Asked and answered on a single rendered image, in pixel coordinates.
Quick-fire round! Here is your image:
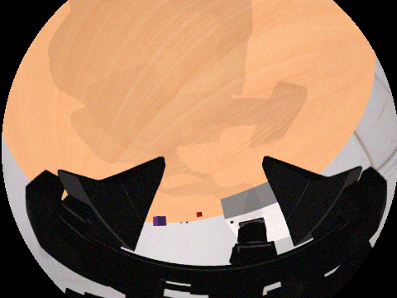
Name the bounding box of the purple block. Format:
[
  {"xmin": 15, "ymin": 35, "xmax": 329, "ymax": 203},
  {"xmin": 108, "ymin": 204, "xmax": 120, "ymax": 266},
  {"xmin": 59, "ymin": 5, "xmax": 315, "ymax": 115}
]
[{"xmin": 152, "ymin": 216, "xmax": 166, "ymax": 226}]

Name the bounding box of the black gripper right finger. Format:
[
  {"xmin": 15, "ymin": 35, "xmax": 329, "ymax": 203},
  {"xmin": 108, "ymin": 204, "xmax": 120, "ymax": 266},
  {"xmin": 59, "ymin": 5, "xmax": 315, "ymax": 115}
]
[{"xmin": 261, "ymin": 156, "xmax": 363, "ymax": 246}]

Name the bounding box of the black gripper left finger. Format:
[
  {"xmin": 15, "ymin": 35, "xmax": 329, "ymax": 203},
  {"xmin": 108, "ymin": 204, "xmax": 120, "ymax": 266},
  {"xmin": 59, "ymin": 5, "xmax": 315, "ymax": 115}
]
[{"xmin": 57, "ymin": 156, "xmax": 165, "ymax": 252}]

